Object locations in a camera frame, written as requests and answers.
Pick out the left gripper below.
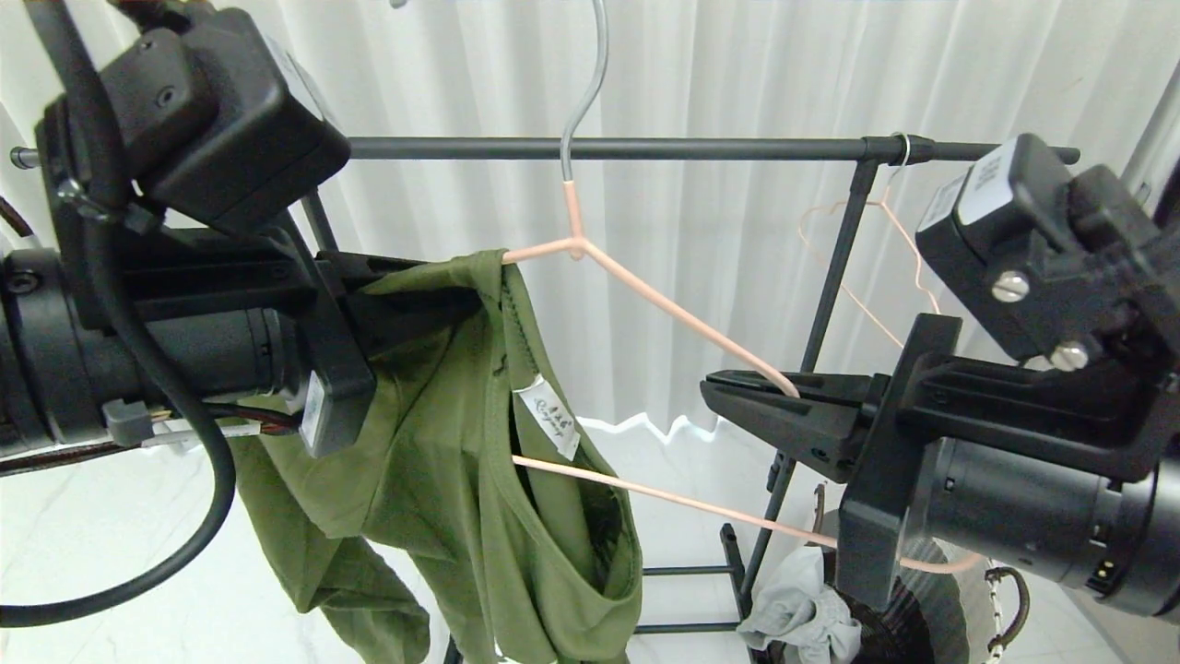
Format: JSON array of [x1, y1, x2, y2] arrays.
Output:
[[0, 221, 482, 459]]

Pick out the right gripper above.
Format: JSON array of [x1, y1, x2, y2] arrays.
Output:
[[701, 314, 1180, 621]]

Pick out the green printed shirt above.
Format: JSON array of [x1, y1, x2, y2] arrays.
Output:
[[226, 249, 644, 664]]

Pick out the pink clothes hanger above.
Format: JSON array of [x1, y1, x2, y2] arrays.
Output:
[[795, 171, 943, 350], [502, 0, 985, 575]]

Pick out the pale grey shorts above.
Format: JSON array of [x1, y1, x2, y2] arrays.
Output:
[[737, 546, 863, 664]]

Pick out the white laundry basket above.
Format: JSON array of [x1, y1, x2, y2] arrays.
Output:
[[811, 484, 1032, 664]]

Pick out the black clothes rack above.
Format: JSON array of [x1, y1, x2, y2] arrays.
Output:
[[9, 134, 1081, 664]]

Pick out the black cable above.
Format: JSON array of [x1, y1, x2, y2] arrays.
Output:
[[0, 0, 238, 630]]

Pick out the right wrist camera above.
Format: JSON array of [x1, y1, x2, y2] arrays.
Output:
[[915, 134, 1180, 370]]

